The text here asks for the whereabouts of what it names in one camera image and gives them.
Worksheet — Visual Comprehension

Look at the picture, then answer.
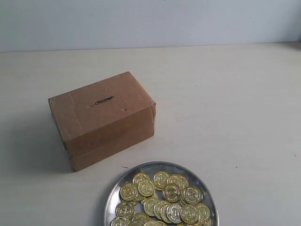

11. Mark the gold coin lower middle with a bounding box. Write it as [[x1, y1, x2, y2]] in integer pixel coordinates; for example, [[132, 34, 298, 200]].
[[166, 203, 182, 224]]

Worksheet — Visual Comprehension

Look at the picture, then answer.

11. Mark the gold coin top right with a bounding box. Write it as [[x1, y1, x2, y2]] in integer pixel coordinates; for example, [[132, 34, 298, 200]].
[[166, 174, 189, 189]]

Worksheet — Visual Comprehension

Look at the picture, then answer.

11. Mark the gold coin bottom centre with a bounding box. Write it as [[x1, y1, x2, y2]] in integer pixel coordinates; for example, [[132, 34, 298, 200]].
[[131, 212, 151, 226]]

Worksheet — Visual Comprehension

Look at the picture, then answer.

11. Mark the gold coin lower centre left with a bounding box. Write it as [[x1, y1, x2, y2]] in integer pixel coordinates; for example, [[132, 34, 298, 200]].
[[143, 198, 159, 217]]

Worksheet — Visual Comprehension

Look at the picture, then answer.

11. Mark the gold coin bottom left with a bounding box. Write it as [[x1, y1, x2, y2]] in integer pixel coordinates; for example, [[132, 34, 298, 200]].
[[111, 216, 131, 226]]

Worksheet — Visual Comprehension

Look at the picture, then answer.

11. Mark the brown cardboard box with slot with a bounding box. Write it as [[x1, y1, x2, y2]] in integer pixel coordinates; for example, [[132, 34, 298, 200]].
[[48, 72, 156, 171]]

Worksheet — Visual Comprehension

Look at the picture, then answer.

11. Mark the gold coin top left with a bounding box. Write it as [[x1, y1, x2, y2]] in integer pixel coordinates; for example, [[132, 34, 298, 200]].
[[132, 172, 150, 185]]

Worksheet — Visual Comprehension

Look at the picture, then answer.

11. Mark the gold coin lower right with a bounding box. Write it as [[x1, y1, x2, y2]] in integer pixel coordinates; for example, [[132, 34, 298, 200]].
[[180, 204, 199, 224]]

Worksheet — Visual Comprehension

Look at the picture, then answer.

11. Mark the gold coin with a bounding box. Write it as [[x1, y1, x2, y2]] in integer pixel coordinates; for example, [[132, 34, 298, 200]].
[[153, 171, 169, 191], [111, 216, 131, 226], [196, 203, 211, 221], [166, 174, 189, 189], [180, 204, 199, 224], [166, 203, 182, 224], [132, 172, 150, 185], [143, 198, 159, 217], [119, 183, 138, 202], [182, 186, 203, 205], [154, 200, 168, 220], [162, 183, 181, 203], [116, 202, 135, 219], [131, 212, 151, 226]]

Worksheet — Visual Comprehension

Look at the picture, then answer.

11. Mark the gold coin far right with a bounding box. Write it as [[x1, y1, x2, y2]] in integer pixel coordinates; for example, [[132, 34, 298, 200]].
[[196, 203, 211, 221]]

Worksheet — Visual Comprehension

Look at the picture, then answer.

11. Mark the gold coin top middle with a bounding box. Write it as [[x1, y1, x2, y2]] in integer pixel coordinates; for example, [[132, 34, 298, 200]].
[[153, 171, 169, 191]]

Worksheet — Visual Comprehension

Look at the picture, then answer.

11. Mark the round steel plate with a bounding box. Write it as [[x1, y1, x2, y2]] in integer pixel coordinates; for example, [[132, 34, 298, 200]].
[[103, 161, 220, 226]]

